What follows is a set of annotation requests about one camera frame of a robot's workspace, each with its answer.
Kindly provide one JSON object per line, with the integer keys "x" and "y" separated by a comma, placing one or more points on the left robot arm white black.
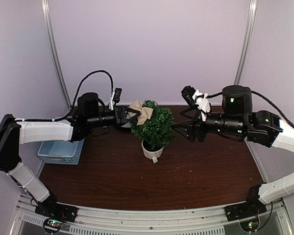
{"x": 90, "y": 114}

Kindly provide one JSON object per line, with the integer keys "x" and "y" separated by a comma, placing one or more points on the right aluminium frame post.
{"x": 249, "y": 29}

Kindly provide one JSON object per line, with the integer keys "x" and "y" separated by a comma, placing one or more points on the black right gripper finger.
{"x": 189, "y": 113}
{"x": 185, "y": 129}

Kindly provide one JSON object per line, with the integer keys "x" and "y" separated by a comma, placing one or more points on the circuit board with leds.
{"x": 250, "y": 225}
{"x": 52, "y": 225}

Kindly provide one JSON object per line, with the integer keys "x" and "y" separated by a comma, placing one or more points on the aluminium frame post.
{"x": 54, "y": 52}
{"x": 249, "y": 29}

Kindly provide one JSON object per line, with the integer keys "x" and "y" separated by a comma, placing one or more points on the front aluminium rail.
{"x": 202, "y": 221}

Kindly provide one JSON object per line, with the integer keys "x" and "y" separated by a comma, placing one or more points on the white battery box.
{"x": 155, "y": 160}

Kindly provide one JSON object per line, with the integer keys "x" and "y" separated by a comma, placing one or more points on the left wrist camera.
{"x": 114, "y": 98}

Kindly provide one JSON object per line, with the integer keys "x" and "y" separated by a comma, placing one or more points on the light blue plastic basket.
{"x": 61, "y": 152}

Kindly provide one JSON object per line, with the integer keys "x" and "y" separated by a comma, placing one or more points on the small green christmas tree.
{"x": 157, "y": 132}

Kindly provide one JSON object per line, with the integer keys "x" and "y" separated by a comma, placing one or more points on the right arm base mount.
{"x": 249, "y": 208}

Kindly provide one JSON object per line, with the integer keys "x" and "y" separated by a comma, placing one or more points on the left aluminium frame post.
{"x": 54, "y": 52}

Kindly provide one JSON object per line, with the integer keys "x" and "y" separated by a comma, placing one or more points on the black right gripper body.
{"x": 197, "y": 126}

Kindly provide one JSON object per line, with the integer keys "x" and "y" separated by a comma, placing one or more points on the left circuit board with leds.
{"x": 52, "y": 225}

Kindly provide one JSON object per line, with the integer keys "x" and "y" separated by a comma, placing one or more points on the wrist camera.
{"x": 195, "y": 98}
{"x": 114, "y": 98}

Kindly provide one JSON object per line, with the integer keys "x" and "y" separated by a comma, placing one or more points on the beige fabric bow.
{"x": 145, "y": 113}

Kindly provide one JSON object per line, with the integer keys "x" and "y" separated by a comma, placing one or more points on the right circuit board with leds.
{"x": 250, "y": 225}

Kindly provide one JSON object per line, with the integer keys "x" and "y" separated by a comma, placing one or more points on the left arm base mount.
{"x": 61, "y": 213}

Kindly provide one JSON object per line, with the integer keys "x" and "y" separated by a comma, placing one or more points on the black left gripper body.
{"x": 117, "y": 110}

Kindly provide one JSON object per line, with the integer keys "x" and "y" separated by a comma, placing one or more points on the light blue flower plate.
{"x": 126, "y": 126}

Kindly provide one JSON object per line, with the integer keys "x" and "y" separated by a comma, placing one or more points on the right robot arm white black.
{"x": 229, "y": 114}

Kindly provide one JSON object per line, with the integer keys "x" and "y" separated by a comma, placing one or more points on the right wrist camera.
{"x": 195, "y": 98}

